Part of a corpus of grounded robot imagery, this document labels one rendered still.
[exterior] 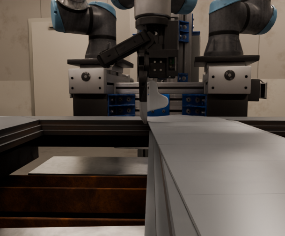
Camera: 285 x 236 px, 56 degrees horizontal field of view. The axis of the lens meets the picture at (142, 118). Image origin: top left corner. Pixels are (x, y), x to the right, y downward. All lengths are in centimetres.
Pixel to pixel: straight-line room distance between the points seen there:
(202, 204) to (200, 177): 5
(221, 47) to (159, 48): 53
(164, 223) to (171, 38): 44
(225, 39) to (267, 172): 88
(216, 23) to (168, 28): 55
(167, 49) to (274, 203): 43
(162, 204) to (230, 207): 5
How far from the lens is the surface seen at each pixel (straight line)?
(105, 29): 115
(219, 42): 108
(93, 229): 40
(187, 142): 35
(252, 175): 23
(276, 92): 463
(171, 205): 16
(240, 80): 94
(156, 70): 55
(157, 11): 56
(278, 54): 468
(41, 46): 515
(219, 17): 111
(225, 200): 18
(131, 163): 88
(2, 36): 565
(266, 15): 120
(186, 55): 126
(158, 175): 25
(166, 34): 57
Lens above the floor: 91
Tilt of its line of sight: 6 degrees down
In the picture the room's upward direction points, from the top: straight up
